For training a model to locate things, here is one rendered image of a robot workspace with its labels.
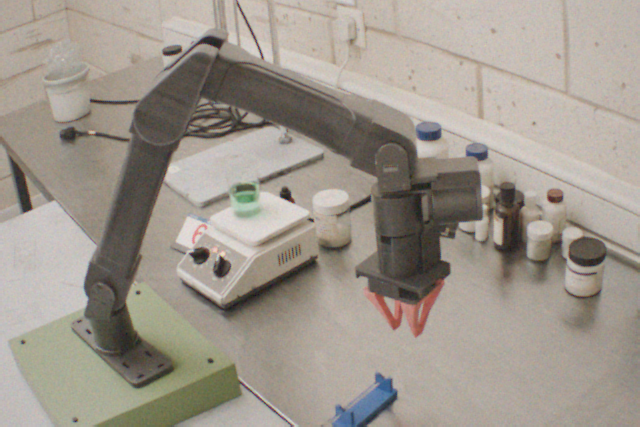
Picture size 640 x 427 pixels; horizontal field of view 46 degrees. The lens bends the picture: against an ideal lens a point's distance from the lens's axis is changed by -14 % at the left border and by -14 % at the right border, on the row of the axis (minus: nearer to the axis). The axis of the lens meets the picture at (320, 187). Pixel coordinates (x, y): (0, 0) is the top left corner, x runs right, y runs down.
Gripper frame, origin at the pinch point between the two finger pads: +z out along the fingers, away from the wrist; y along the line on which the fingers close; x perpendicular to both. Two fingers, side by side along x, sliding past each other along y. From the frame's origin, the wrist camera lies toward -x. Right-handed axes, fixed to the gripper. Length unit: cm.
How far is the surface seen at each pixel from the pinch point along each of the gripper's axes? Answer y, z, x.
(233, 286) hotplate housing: 32.7, 4.4, -0.2
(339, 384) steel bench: 7.7, 9.1, 5.7
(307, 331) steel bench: 19.6, 8.6, -1.4
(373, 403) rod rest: 0.5, 8.4, 7.3
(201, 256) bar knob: 41.3, 2.5, -1.8
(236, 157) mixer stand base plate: 70, 6, -37
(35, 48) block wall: 263, 11, -92
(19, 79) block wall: 266, 22, -82
